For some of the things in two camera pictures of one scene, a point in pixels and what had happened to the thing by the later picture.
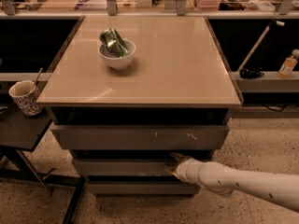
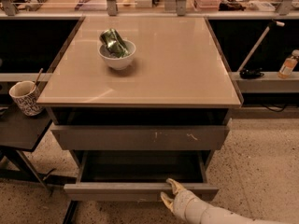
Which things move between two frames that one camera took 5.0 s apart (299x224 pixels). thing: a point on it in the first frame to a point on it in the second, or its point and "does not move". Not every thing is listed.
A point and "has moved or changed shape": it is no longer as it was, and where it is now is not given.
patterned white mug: [26, 97] does not move
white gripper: [183, 170] to [183, 202]
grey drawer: [122, 167] has moved or changed shape
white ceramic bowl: [119, 63] does not move
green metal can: [113, 42] does not move
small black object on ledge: [250, 74] does not move
